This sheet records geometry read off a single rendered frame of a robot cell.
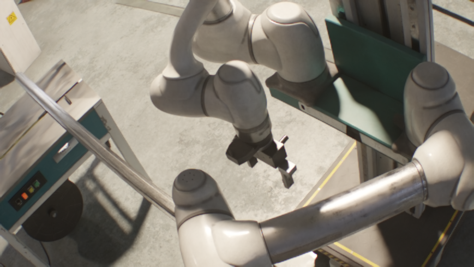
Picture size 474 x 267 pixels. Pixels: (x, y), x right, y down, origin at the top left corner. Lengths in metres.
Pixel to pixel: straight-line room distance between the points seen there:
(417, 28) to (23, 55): 3.71
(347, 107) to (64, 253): 1.95
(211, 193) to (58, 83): 1.65
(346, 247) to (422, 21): 1.08
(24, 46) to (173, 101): 3.31
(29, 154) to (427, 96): 1.81
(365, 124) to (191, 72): 0.51
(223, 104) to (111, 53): 2.76
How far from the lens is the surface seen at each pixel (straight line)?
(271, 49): 1.44
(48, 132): 2.40
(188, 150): 2.93
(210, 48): 1.50
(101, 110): 2.37
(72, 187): 2.73
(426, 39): 1.32
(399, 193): 1.08
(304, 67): 1.46
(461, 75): 1.87
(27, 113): 2.63
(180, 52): 1.24
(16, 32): 4.39
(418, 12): 1.27
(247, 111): 1.21
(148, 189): 1.85
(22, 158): 2.41
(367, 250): 2.02
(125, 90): 3.49
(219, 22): 1.44
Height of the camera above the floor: 2.14
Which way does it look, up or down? 48 degrees down
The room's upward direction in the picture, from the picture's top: 23 degrees counter-clockwise
